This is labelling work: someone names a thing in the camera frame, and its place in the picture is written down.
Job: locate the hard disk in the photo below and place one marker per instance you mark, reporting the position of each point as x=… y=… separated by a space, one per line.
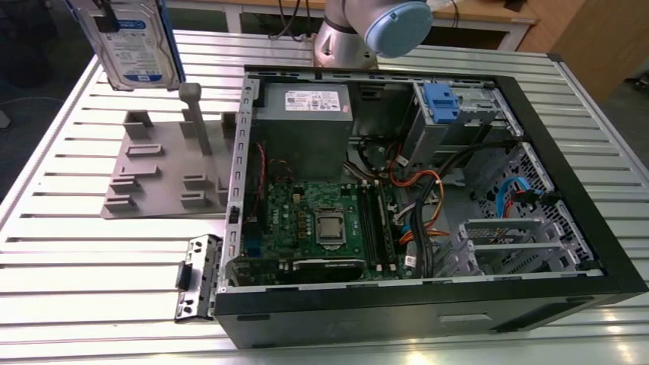
x=132 y=49

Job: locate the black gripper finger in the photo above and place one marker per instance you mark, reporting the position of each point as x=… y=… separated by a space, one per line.
x=106 y=17

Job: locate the blue drive bay latch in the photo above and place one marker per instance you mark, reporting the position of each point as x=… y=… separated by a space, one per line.
x=441 y=102

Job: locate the green motherboard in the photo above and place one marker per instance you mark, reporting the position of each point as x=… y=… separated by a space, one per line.
x=293 y=197

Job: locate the wooden cabinet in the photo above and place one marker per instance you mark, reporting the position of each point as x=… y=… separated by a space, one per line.
x=598 y=38

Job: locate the grey parts rack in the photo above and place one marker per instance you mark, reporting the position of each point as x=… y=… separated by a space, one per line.
x=166 y=190

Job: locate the black PC case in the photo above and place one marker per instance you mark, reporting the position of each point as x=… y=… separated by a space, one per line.
x=354 y=315

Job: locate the silver drive cage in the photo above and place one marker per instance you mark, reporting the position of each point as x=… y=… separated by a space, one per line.
x=430 y=144

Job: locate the grey power supply unit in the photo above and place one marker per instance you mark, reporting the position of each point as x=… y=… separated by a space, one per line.
x=303 y=140

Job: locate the wooden desk white frame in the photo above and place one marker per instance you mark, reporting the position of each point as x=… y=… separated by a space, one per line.
x=486 y=13

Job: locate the black graphics card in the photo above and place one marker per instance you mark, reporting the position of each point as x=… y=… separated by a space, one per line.
x=329 y=266

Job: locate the silver CPU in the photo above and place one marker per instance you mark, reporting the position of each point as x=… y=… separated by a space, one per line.
x=330 y=229

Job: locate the black expansion slot bracket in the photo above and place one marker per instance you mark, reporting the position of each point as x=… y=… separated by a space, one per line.
x=199 y=266

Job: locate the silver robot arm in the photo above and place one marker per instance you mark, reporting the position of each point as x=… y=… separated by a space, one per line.
x=339 y=45

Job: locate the black RAM slot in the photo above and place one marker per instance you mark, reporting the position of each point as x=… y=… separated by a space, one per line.
x=365 y=224
x=383 y=224

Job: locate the CPU socket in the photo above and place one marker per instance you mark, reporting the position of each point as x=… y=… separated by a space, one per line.
x=331 y=210

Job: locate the silver disk bay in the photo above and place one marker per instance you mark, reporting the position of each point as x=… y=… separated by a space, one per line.
x=511 y=247

